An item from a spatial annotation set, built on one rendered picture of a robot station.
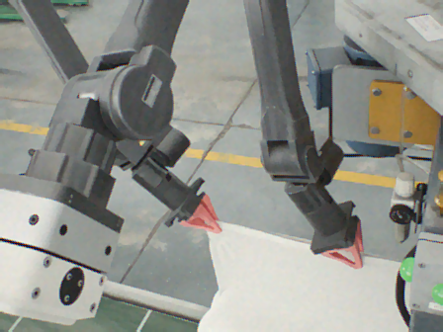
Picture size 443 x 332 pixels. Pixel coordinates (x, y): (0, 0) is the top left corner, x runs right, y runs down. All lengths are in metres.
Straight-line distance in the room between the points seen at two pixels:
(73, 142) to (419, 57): 0.51
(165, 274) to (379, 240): 0.95
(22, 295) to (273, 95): 0.48
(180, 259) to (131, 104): 1.97
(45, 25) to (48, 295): 0.64
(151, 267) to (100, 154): 1.97
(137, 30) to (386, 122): 0.58
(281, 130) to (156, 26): 0.29
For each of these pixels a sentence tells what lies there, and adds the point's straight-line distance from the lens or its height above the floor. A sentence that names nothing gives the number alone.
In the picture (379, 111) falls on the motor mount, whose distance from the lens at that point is 1.04.
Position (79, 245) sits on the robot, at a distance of 0.52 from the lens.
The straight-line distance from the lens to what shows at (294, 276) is 1.08.
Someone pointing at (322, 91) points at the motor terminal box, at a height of 1.26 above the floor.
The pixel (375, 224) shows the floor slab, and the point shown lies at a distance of 2.56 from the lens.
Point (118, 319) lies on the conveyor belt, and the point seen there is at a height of 0.38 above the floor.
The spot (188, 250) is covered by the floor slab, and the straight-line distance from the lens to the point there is 2.52.
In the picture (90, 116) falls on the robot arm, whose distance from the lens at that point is 0.55.
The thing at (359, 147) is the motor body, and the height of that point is 1.11.
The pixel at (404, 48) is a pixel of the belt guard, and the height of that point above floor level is 1.42.
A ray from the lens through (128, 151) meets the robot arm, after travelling 0.99.
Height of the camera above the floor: 1.81
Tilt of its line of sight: 38 degrees down
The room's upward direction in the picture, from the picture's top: 10 degrees counter-clockwise
